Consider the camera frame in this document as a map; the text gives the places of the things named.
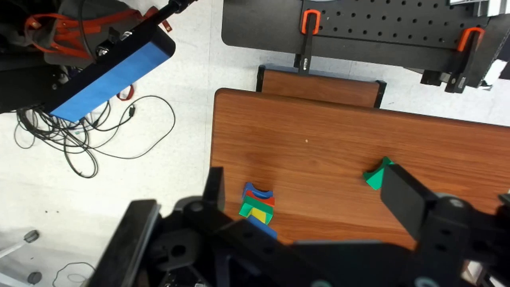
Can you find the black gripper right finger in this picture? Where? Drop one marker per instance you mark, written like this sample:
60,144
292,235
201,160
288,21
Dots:
407,201

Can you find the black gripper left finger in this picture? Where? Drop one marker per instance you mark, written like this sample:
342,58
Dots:
214,189

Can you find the blue rectangular block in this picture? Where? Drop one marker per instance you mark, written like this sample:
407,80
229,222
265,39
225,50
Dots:
264,229

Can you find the green rectangular block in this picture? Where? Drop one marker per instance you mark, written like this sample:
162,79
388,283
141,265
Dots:
246,209

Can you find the green arch block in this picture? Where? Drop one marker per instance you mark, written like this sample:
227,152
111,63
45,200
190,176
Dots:
377,176

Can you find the blue arch block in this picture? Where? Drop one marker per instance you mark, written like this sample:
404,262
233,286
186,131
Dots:
257,190

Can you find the yellow cube block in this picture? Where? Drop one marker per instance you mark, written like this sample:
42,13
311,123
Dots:
260,214

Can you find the red arch block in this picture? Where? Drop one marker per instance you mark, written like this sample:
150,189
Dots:
267,200

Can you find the wooden table lower shelf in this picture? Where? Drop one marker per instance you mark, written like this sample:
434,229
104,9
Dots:
319,88

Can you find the grey chair base with casters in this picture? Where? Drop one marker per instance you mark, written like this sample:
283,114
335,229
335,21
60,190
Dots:
31,237

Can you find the black frame with blue panel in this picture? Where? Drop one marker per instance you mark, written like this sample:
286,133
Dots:
112,74

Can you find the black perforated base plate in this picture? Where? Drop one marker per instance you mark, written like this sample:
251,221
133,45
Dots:
383,26

